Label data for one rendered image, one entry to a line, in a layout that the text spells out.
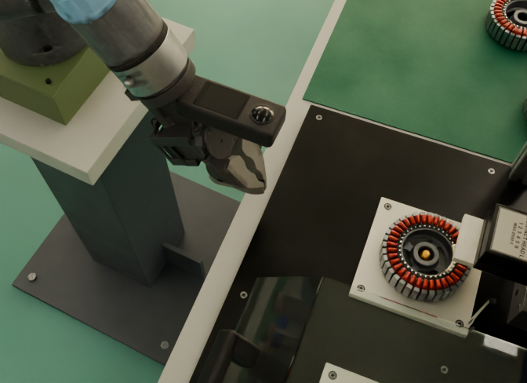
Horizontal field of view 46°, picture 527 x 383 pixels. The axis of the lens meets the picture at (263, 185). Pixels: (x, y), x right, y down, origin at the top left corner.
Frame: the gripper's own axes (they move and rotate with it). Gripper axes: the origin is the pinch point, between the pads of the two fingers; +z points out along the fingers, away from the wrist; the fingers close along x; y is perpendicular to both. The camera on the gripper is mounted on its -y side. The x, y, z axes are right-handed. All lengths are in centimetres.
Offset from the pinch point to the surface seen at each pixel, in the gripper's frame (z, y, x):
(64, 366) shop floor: 51, 81, 20
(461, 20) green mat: 17, -11, -48
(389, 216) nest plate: 13.4, -11.1, -4.9
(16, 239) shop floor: 36, 106, -5
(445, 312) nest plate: 18.4, -19.8, 5.6
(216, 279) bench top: 6.9, 7.0, 10.8
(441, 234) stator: 14.0, -18.6, -3.1
